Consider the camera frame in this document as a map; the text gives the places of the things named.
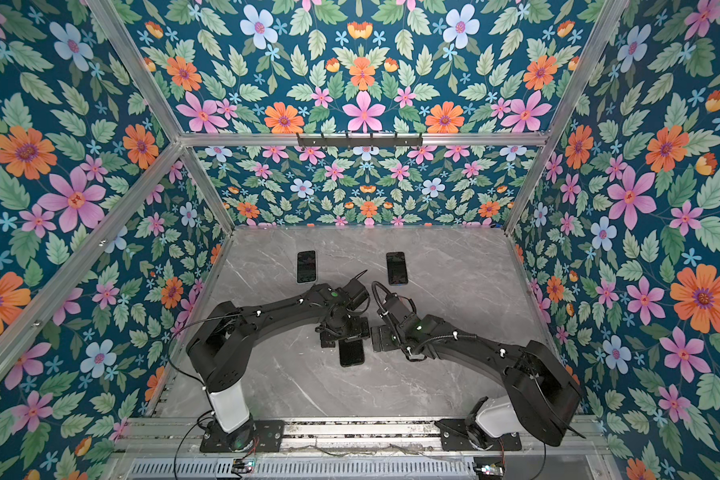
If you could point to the black smartphone face up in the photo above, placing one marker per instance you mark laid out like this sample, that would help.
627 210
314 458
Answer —
351 353

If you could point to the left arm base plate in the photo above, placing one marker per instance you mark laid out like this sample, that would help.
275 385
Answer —
260 435

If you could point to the white vented cable duct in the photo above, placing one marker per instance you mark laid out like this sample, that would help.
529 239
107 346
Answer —
303 468

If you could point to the aluminium front rail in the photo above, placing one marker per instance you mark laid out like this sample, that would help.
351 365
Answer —
332 436

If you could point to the metal hook rail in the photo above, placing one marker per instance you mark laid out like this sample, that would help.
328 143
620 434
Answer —
347 140

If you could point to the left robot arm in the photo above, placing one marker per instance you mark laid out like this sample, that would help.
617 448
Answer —
220 349

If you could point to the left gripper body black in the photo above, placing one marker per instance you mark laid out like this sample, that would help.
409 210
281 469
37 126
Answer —
353 328

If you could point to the aluminium frame post right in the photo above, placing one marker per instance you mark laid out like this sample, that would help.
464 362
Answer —
604 27

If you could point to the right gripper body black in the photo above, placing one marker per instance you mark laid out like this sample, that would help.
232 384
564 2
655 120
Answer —
388 340

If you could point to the purple edged smartphone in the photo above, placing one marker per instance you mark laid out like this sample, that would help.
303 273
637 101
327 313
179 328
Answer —
306 266

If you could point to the blue edged smartphone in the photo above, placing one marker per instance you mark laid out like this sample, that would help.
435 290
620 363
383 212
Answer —
397 272

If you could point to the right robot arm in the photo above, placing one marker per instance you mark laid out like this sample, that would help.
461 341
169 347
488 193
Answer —
541 397

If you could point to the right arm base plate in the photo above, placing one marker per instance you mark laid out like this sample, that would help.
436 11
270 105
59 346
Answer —
465 435

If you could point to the aluminium frame post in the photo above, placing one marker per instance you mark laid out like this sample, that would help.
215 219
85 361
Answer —
604 27
20 335

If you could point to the aluminium frame post left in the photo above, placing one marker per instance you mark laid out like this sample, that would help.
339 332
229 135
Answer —
20 335

